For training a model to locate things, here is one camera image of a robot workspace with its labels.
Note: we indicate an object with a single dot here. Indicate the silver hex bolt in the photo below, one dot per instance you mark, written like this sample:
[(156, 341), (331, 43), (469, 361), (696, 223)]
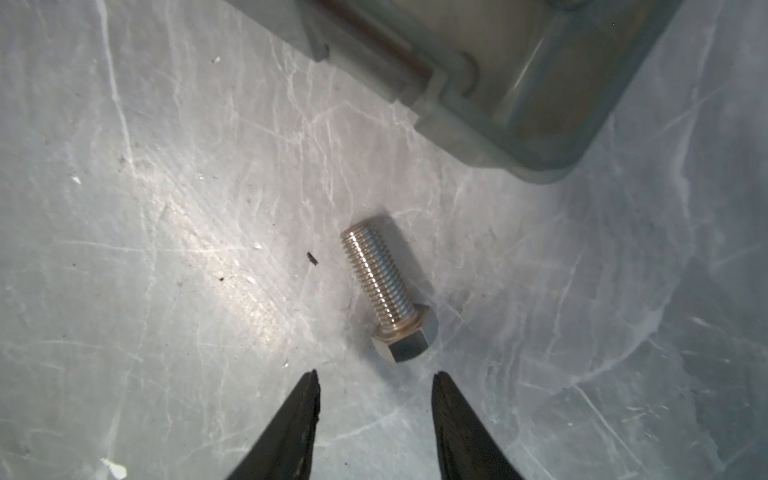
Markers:
[(405, 329)]

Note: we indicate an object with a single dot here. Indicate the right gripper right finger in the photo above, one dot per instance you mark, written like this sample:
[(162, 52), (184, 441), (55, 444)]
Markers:
[(465, 448)]

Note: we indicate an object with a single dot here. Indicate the grey plastic organizer box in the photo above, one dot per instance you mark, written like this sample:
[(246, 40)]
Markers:
[(522, 86)]

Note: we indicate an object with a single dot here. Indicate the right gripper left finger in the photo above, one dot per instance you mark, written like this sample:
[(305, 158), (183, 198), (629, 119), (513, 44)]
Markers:
[(284, 450)]

